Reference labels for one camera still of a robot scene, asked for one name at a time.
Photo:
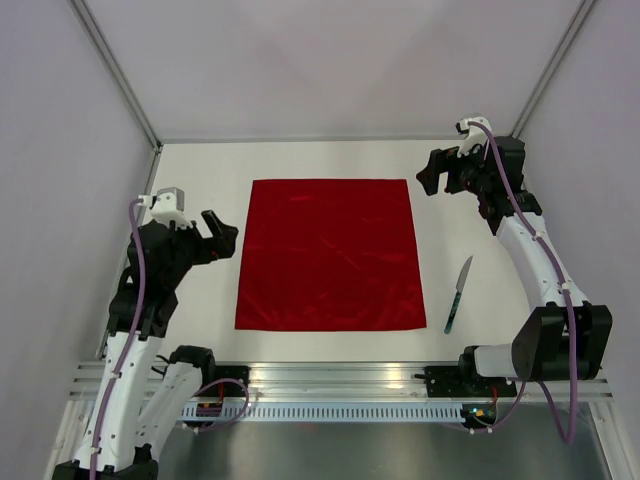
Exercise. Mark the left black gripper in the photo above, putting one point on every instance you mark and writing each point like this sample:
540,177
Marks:
221,245

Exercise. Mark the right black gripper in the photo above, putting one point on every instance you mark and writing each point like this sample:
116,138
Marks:
442,160

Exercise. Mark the red cloth napkin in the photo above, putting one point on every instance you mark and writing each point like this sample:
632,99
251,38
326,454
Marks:
330,255

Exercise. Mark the green handled table knife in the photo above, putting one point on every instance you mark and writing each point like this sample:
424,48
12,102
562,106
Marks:
461,281

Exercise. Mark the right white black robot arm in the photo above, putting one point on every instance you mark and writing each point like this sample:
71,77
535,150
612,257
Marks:
565,336

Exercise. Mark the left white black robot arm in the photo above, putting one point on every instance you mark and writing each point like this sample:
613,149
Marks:
126,434

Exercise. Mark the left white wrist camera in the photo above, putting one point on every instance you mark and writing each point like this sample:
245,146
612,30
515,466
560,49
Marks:
167,208

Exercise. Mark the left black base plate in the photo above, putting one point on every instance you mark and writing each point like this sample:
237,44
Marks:
241,373

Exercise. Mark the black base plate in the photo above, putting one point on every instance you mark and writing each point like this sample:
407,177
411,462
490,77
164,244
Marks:
449,382
241,373

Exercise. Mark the aluminium mounting rail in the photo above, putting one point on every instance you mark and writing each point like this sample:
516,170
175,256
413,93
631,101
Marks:
335,381

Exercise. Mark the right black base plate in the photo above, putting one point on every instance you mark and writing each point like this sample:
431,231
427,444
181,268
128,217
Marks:
449,382

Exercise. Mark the white slotted cable duct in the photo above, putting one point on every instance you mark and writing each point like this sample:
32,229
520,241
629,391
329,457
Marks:
354,412

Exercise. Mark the right aluminium frame post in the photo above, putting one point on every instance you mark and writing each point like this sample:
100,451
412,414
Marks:
562,49

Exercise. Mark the aluminium frame post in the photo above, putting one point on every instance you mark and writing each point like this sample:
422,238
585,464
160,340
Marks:
562,49
87,20

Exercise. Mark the left aluminium frame post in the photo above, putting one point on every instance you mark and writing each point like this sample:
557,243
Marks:
87,20

